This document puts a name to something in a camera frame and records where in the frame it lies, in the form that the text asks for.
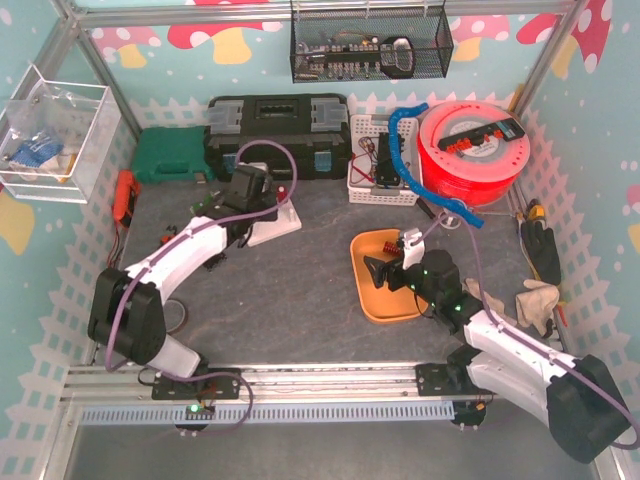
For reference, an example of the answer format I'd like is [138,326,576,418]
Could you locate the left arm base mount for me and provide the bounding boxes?
[151,366,241,401]

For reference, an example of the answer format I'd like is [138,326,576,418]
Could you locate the orange plastic tray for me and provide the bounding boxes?
[350,228,431,325]

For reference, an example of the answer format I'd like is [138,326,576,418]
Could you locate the black toolbox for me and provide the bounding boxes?
[203,93,352,181]

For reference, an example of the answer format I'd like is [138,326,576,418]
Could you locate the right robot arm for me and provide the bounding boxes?
[363,229,639,464]

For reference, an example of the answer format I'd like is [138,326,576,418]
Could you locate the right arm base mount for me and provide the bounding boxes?
[414,363,491,397]

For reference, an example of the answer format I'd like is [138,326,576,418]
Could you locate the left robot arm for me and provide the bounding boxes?
[88,163,277,379]

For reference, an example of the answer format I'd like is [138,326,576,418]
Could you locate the blue corrugated hose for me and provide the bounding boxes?
[388,102,485,230]

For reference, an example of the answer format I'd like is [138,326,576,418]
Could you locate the yellow black screwdriver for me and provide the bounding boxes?
[516,199,546,223]

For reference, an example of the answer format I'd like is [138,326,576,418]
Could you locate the green hose nozzle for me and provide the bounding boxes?
[190,197,213,216]

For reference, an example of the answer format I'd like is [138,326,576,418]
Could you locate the orange handled pliers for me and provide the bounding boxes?
[160,225,178,245]

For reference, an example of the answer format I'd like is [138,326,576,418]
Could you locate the grey slotted cable duct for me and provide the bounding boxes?
[81,401,455,426]

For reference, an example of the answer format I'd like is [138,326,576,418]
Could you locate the red filament spool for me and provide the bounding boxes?
[416,100,531,207]

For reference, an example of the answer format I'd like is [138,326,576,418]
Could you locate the beige work glove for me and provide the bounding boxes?
[463,278,517,326]
[515,279,560,338]

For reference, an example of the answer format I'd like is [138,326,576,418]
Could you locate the black ribbed rail block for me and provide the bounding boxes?
[203,253,226,271]

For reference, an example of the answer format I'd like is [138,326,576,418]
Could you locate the clear acrylic box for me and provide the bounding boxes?
[1,65,121,204]

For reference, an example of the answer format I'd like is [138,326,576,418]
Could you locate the black work glove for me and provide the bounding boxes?
[520,220,562,286]

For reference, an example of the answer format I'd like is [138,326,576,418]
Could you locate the brown tape roll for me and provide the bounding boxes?
[163,299,188,334]

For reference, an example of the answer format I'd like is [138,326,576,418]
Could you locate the black terminal strip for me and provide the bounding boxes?
[437,118,525,154]

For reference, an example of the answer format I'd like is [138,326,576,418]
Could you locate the blue white glove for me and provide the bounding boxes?
[9,131,64,170]

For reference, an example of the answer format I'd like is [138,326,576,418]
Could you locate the black mesh wire basket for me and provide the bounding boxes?
[289,6,454,83]

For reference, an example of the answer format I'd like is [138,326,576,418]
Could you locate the white plastic basket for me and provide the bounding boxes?
[347,114,422,207]

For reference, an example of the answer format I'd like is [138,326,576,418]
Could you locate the green tool case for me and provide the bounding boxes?
[131,126,215,184]

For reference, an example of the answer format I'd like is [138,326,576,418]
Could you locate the white peg base plate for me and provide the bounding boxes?
[247,200,302,247]

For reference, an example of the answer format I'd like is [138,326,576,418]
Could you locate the orange multimeter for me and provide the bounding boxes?
[112,170,140,229]

